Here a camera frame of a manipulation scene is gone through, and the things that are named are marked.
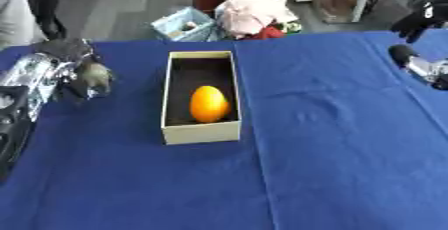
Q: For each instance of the red cloth item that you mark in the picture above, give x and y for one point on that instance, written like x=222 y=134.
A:
x=268 y=33

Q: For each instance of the person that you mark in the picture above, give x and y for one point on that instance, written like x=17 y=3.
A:
x=17 y=7

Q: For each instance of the light blue basket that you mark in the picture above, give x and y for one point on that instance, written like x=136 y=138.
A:
x=175 y=29

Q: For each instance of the orange toy mango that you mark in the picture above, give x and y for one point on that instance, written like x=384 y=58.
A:
x=208 y=104

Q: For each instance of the brown cardboard boxes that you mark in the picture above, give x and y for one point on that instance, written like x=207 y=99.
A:
x=338 y=2

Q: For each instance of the pink white cloth pile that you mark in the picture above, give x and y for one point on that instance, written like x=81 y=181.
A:
x=256 y=12

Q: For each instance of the grey green toy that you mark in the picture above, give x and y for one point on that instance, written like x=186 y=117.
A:
x=98 y=75

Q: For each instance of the tan cardboard box black inside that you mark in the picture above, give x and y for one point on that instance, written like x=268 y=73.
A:
x=201 y=135

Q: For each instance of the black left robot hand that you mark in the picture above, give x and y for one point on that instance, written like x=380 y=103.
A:
x=64 y=49

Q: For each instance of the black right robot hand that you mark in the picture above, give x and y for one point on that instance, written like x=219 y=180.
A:
x=421 y=20

